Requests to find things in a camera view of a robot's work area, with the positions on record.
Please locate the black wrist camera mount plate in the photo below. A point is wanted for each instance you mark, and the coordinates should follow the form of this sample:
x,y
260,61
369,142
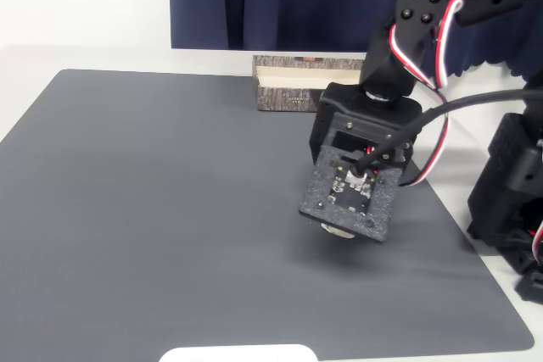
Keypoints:
x,y
314,196

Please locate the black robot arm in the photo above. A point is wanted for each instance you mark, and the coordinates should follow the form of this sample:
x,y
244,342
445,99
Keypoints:
x,y
386,65

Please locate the white flat device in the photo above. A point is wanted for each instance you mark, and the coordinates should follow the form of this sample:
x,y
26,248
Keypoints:
x,y
237,354

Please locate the bark print cardboard box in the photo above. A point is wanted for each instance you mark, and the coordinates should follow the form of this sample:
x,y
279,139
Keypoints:
x,y
275,101

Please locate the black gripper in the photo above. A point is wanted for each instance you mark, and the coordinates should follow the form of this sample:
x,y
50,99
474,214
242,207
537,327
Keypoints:
x,y
339,108

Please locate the grey rubber desk mat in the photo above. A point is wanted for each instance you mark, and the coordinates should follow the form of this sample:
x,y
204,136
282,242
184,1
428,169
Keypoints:
x,y
169,209

